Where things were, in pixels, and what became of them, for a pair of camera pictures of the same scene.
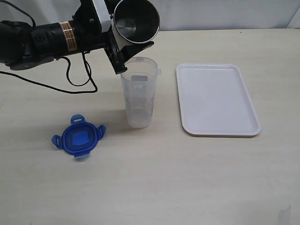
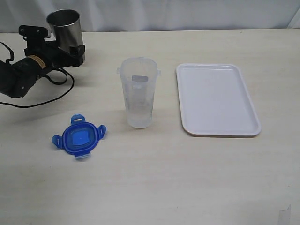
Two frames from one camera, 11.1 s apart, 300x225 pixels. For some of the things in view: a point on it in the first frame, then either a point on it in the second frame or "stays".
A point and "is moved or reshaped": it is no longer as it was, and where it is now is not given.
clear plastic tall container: (139, 80) stays
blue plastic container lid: (80, 138) stays
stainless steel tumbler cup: (135, 21) is moved or reshaped
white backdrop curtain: (176, 15) stays
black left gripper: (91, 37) → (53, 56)
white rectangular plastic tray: (214, 101) stays
